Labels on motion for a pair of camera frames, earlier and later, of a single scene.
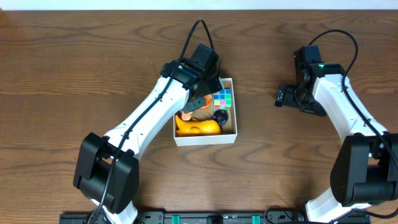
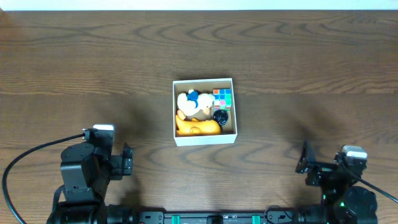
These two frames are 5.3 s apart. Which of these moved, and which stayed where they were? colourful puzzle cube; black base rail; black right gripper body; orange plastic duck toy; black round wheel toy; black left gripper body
Moved: black left gripper body; black right gripper body
Stayed: orange plastic duck toy; colourful puzzle cube; black base rail; black round wheel toy
